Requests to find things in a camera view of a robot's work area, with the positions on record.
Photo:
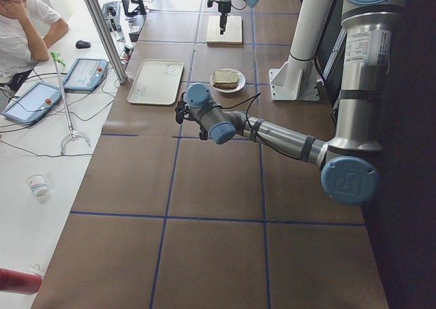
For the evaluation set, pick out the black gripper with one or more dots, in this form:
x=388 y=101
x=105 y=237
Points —
x=223 y=7
x=202 y=131

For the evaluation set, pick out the wooden cutting board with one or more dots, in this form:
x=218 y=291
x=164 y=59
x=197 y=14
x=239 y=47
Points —
x=232 y=35

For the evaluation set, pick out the cream serving tray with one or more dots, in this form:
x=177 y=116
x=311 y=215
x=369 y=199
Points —
x=156 y=82

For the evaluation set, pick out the metal reacher grabber tool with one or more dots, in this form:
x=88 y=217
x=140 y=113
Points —
x=72 y=135

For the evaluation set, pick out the blue teach pendant far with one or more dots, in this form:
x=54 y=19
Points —
x=85 y=75

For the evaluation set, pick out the blue teach pendant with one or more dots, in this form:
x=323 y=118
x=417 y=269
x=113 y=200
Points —
x=85 y=75
x=33 y=105

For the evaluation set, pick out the black computer mouse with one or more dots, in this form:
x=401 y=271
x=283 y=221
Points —
x=81 y=44

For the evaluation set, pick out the paper cup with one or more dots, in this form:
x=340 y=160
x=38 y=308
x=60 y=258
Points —
x=37 y=185

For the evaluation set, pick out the blue teach pendant near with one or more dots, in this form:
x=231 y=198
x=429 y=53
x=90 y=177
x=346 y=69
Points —
x=33 y=105

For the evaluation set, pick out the person in white shirt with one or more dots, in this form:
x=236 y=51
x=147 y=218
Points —
x=28 y=29

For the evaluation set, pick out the red bottle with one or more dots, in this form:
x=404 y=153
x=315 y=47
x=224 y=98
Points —
x=18 y=282

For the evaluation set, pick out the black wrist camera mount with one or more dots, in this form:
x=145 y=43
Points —
x=182 y=110

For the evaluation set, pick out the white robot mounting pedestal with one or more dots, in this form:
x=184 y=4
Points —
x=297 y=78

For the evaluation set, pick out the aluminium frame post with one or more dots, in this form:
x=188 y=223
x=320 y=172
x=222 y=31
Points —
x=106 y=40

